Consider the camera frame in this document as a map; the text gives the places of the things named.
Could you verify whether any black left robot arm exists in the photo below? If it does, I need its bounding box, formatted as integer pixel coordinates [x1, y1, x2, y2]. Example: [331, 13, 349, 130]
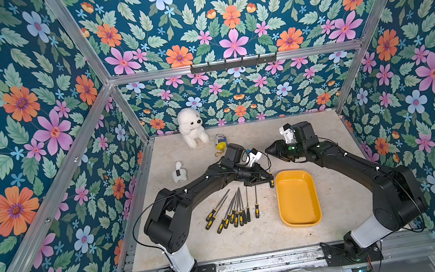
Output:
[143, 143, 274, 272]

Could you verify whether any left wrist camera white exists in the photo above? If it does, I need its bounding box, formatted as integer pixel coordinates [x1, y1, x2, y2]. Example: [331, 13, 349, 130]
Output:
[247, 148, 263, 167]

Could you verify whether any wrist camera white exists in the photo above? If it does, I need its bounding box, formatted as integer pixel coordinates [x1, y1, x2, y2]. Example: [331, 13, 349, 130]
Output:
[279, 124, 296, 145]
[247, 148, 263, 167]

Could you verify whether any yellow plastic storage tray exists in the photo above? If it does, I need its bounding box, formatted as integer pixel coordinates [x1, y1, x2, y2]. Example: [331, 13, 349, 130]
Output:
[275, 170, 322, 228]

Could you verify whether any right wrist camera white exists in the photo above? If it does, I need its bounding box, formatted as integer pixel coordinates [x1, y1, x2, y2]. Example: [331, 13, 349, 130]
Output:
[279, 124, 296, 145]

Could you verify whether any white plush seal toy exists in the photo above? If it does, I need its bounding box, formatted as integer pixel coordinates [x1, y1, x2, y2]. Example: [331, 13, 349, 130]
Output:
[177, 108, 210, 150]

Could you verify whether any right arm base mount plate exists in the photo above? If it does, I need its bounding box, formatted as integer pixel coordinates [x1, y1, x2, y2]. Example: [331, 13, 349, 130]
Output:
[319, 241, 383, 267]

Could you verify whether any small white robot figurine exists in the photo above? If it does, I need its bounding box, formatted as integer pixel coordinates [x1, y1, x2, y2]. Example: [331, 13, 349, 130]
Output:
[172, 161, 188, 184]

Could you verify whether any black wall hook rail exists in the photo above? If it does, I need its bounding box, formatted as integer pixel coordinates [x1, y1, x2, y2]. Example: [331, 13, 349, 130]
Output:
[189, 53, 278, 74]

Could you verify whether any yellow blue small toy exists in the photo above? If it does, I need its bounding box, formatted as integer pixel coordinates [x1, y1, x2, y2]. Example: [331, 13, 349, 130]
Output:
[215, 134, 229, 157]

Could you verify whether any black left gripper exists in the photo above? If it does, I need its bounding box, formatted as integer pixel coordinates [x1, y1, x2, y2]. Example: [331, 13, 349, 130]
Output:
[229, 161, 274, 189]

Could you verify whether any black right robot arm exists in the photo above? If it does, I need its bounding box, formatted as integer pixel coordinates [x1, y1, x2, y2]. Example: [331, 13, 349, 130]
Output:
[266, 121, 429, 257]

